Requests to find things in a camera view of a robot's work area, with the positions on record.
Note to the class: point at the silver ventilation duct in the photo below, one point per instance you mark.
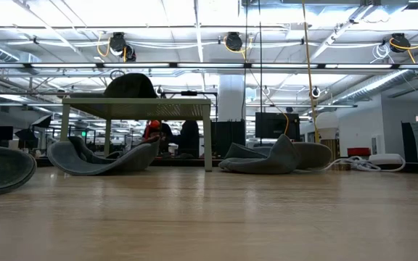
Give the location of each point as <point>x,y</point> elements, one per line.
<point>376,84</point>

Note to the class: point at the white power adapter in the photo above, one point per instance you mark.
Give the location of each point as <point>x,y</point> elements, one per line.
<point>385,158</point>

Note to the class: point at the green perforated metal shelf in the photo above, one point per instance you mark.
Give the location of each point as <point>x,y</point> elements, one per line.
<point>140,108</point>

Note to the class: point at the black studio light shade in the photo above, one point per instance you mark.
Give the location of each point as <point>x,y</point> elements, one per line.
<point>26,137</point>
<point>43,122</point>

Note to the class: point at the person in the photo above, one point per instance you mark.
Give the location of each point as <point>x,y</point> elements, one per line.
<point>189,137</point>

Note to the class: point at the white pillar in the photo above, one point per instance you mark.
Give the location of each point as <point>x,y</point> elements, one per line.
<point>230,98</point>

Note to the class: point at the red box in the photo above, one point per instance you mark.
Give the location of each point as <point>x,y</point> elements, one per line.
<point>358,152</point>

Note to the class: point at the brass lamp with white bulb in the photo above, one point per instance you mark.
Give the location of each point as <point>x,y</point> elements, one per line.
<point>327,125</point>

